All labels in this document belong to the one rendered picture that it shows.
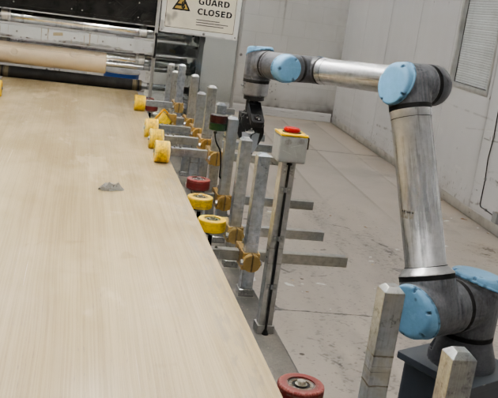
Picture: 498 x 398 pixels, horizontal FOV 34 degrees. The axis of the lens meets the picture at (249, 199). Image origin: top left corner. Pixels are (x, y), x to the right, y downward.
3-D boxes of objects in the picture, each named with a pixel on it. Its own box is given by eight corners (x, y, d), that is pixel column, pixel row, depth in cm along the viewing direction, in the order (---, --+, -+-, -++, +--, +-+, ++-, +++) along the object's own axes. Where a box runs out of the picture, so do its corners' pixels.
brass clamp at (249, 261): (252, 257, 243) (254, 242, 242) (261, 273, 230) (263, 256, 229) (232, 257, 242) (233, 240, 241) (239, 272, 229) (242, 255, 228)
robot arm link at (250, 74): (258, 46, 269) (241, 43, 277) (254, 84, 272) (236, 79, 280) (281, 48, 275) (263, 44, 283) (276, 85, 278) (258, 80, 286)
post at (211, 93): (201, 203, 333) (216, 85, 322) (202, 205, 329) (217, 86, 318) (193, 202, 332) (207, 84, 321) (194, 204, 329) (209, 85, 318)
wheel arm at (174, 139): (275, 152, 337) (277, 143, 337) (277, 153, 334) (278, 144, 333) (154, 140, 327) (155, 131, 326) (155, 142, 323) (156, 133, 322)
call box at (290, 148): (297, 161, 205) (302, 130, 203) (304, 167, 198) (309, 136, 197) (270, 159, 203) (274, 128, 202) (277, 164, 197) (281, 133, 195)
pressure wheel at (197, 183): (205, 207, 288) (209, 175, 285) (208, 213, 280) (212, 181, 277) (182, 205, 286) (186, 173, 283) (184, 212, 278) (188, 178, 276)
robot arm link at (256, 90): (271, 85, 276) (243, 82, 274) (269, 99, 277) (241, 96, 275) (265, 82, 284) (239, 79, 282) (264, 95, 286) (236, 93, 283)
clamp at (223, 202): (224, 201, 290) (226, 187, 288) (231, 212, 277) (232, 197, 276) (209, 200, 288) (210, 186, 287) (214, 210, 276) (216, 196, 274)
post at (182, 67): (175, 155, 428) (185, 64, 417) (175, 157, 425) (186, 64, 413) (168, 155, 427) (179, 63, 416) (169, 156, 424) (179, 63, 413)
